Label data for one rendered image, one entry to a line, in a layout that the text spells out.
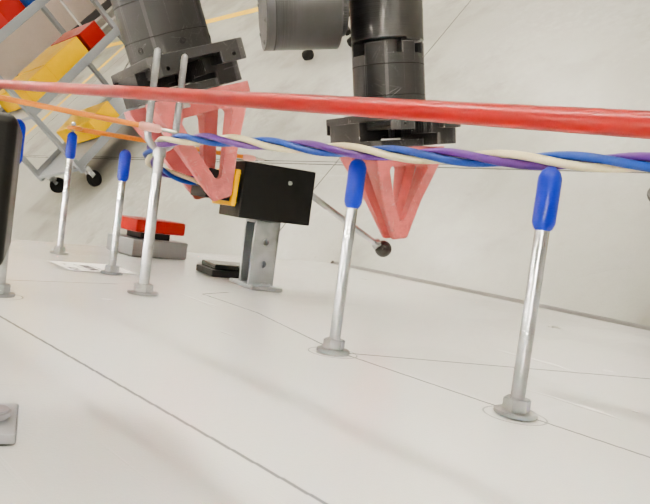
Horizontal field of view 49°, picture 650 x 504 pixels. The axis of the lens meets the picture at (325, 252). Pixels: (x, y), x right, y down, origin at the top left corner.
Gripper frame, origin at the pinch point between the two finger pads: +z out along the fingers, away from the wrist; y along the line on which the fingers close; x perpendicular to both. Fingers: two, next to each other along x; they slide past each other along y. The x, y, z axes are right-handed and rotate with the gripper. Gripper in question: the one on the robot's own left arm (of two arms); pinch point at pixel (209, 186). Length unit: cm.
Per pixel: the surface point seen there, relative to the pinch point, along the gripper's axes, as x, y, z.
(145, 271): -7.8, 7.5, 2.7
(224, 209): 0.9, -0.9, 2.0
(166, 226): 0.6, -16.2, 4.3
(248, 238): 2.1, -0.7, 4.7
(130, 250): -3.4, -15.6, 5.2
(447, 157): 0.1, 26.7, -1.6
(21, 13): 59, -385, -75
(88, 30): 96, -405, -62
